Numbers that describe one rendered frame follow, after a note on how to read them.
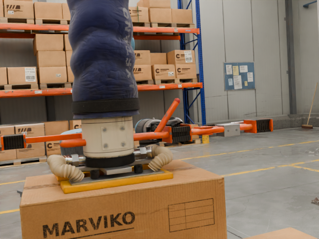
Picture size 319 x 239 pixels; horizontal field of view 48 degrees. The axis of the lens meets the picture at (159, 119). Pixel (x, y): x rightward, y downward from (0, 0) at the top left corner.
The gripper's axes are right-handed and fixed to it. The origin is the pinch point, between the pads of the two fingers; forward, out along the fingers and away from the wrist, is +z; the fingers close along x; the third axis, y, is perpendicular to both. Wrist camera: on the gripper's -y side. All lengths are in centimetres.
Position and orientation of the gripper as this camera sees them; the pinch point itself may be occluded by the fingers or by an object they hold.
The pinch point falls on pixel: (182, 132)
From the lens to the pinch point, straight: 131.7
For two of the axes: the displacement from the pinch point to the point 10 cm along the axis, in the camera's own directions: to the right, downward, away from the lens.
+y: -9.2, 0.8, -3.8
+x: -0.6, -10.0, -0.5
